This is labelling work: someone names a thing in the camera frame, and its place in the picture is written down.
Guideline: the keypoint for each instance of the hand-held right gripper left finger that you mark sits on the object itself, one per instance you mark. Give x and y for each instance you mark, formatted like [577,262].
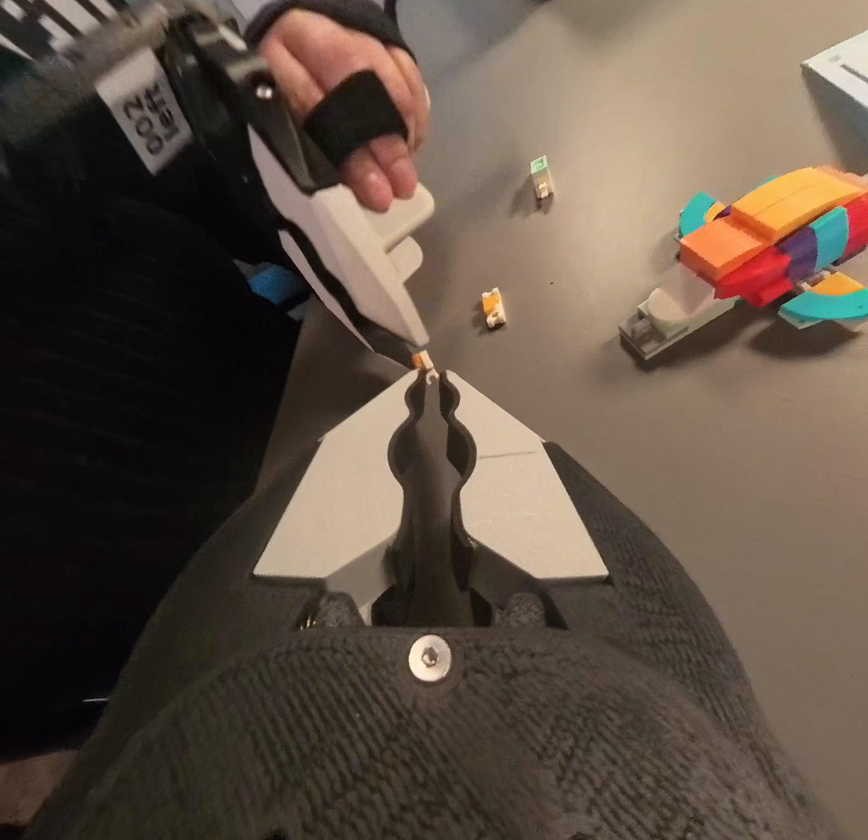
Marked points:
[325,514]

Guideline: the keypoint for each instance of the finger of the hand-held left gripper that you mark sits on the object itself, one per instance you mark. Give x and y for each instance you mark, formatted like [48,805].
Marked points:
[339,296]
[366,257]

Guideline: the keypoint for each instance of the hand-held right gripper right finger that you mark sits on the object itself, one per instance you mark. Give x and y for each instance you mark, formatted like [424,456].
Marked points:
[529,514]

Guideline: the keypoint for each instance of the orange white lego clip piece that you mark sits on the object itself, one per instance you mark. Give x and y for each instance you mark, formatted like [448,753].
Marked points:
[493,308]
[422,360]

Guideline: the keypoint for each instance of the green white lego clip piece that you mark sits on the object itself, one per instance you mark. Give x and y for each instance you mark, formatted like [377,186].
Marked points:
[541,175]

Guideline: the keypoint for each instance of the person's left forearm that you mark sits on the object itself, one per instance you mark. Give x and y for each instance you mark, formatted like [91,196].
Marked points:
[319,6]

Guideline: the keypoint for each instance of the colourful lego model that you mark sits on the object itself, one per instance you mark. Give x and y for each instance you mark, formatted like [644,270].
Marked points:
[753,243]

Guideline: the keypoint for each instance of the person's left hand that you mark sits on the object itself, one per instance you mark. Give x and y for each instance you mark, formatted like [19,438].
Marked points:
[325,60]

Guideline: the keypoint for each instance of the open instruction booklet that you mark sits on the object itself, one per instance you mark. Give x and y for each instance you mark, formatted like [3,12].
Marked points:
[841,94]

